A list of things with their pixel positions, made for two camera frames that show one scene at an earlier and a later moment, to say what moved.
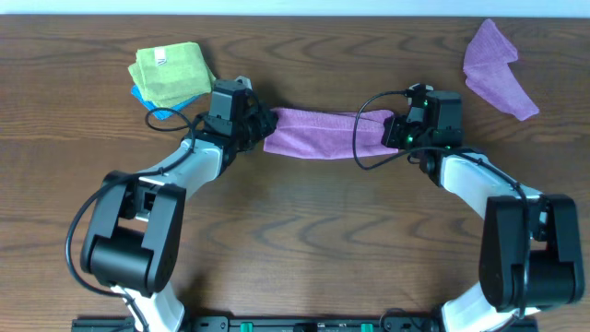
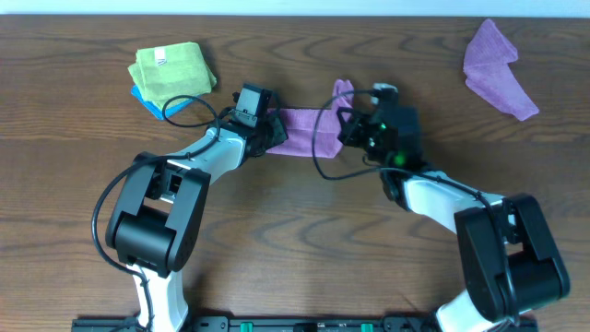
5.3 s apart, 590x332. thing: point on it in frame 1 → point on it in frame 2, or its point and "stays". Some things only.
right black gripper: x=395 y=124 → x=349 y=129
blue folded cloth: x=160 y=112 stays
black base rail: x=282 y=325 stays
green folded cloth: x=171 y=73 stays
